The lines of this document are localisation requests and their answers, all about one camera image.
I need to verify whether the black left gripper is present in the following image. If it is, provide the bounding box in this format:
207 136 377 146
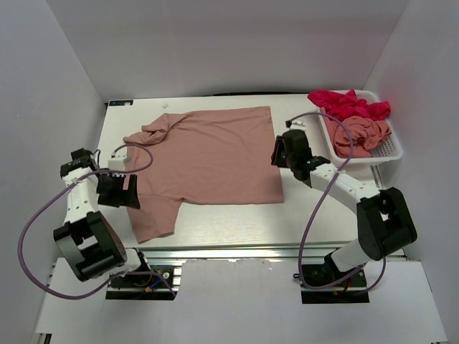
95 172 139 209

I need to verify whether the white perforated plastic basket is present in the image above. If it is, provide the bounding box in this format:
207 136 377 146
317 89 404 169

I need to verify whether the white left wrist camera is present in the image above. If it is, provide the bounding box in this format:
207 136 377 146
107 151 129 178

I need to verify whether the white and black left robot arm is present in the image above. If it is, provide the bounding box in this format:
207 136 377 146
53 148 152 286

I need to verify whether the coral pink t shirt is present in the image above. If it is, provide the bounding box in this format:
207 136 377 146
326 116 392 158

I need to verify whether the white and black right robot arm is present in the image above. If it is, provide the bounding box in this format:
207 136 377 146
271 130 417 290

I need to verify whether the black xdof label sticker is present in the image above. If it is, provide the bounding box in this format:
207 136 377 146
108 100 133 107

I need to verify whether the magenta t shirt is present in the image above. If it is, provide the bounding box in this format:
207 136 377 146
308 90 391 121

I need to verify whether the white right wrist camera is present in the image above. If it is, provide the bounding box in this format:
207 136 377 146
285 120 306 130

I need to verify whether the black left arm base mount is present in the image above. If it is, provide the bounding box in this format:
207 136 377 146
105 264 181 301

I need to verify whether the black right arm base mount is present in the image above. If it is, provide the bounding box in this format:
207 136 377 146
293 264 369 305

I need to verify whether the dusty pink t shirt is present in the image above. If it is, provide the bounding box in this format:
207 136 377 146
123 106 284 243

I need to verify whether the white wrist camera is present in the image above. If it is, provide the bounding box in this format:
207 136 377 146
285 120 306 130
107 151 129 178

